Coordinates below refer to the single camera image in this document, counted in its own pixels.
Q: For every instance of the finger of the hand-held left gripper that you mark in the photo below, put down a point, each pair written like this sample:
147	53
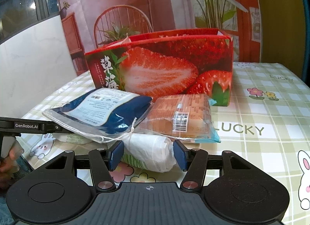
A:
58	127

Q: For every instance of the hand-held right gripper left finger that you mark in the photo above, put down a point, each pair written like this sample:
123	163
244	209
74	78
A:
116	156

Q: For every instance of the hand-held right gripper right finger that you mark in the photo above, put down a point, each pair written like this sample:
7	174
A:
180	157

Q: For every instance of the white tissue packet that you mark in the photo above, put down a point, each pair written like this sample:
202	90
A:
150	152

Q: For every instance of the blue bread snack packet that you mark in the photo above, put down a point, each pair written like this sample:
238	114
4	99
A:
179	118

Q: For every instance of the red strawberry print box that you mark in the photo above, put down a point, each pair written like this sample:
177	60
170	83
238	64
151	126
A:
169	70

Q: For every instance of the person's left hand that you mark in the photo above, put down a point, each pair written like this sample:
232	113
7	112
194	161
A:
9	167

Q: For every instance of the green checked tablecloth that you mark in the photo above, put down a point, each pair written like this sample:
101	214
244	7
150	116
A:
254	118

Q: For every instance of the window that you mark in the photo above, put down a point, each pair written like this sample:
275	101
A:
21	2

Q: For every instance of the printed room backdrop cloth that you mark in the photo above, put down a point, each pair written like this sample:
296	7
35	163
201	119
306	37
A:
157	2

